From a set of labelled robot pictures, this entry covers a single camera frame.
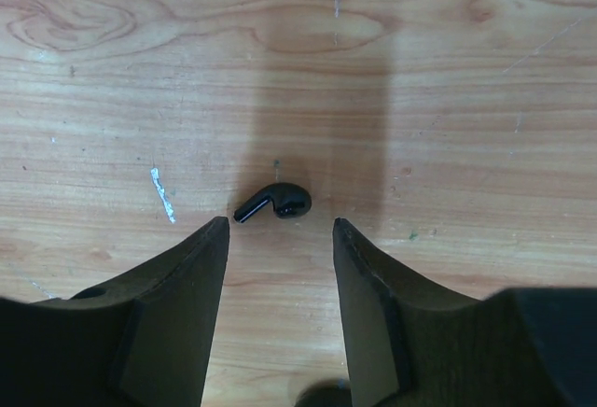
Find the black earbud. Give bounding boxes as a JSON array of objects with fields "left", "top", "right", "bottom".
[{"left": 233, "top": 182, "right": 312, "bottom": 223}]

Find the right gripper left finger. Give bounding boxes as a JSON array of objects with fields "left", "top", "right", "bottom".
[{"left": 1, "top": 217, "right": 229, "bottom": 406}]

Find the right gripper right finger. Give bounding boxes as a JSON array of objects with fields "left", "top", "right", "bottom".
[{"left": 333, "top": 218, "right": 596, "bottom": 406}]

